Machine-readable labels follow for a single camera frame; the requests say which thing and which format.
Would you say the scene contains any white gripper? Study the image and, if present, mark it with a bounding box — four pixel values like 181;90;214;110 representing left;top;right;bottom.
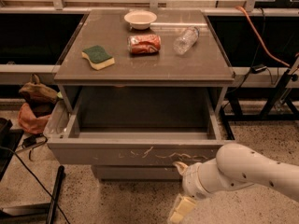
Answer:
167;161;212;224

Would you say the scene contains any grey top drawer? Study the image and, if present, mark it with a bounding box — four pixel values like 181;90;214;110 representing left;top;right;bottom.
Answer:
48;87;224;167

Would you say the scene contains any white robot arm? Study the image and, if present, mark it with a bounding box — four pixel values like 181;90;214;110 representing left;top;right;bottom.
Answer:
167;143;299;224

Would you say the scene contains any black table leg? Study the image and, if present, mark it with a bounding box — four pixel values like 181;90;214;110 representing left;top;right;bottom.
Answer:
220;108;235;140

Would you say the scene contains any black metal stand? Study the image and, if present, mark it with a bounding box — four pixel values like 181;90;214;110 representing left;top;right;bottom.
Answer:
46;165;64;224

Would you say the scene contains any black power adapter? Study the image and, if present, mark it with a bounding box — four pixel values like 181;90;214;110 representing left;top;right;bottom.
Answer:
250;64;267;74

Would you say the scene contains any clear plastic bag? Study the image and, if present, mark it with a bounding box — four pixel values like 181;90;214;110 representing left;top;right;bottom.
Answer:
44;101;69;138

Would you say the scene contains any clear plastic bottle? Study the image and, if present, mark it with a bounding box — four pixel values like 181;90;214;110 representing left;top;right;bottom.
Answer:
173;26;199;55

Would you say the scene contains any grey cabinet desk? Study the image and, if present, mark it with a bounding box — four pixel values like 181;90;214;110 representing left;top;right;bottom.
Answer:
53;8;235;117

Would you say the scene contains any crushed red soda can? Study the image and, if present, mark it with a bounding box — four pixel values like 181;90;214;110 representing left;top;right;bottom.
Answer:
127;35;161;54

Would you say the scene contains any green yellow sponge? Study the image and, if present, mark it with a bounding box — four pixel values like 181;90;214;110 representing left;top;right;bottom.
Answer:
81;45;115;70

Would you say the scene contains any orange cloth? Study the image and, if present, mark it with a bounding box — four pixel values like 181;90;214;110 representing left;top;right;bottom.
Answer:
18;103;50;134

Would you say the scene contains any white bowl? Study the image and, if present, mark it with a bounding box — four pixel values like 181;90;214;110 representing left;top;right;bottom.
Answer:
124;10;157;30

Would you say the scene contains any brown cloth bag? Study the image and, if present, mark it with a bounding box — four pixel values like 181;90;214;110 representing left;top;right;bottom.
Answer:
19;74;58;105

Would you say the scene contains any black floor cable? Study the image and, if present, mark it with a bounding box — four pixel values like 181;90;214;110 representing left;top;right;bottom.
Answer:
0;145;72;224

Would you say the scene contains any orange cable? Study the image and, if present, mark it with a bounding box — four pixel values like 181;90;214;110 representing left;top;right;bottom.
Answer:
235;5;292;68

